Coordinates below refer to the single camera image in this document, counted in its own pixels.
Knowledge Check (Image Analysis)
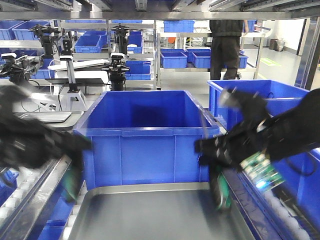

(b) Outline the green circuit board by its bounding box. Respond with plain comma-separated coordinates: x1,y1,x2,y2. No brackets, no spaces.
240,152,285,192

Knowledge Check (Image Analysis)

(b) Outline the steel tray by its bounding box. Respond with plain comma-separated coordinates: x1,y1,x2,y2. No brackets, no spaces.
62,182,254,240

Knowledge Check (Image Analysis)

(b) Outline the person in dark clothes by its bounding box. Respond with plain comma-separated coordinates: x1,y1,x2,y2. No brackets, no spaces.
209,19,249,80

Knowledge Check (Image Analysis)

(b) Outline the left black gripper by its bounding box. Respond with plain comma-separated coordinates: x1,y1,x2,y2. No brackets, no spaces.
0,87,92,169

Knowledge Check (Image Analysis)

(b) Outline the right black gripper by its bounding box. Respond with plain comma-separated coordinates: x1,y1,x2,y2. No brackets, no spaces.
194,119,278,173

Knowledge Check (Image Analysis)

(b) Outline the blue bin at right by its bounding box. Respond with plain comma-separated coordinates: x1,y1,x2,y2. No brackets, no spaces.
206,79,320,240

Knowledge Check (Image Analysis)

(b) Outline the large blue plastic bin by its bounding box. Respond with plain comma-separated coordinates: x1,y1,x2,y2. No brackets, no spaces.
73,90,220,190

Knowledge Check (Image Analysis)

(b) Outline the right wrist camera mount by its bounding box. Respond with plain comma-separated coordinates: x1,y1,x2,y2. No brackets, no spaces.
218,88,270,125

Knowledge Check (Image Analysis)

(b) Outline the green-handled screwdriver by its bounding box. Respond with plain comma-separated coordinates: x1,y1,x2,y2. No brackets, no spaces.
61,161,83,203
198,153,231,211

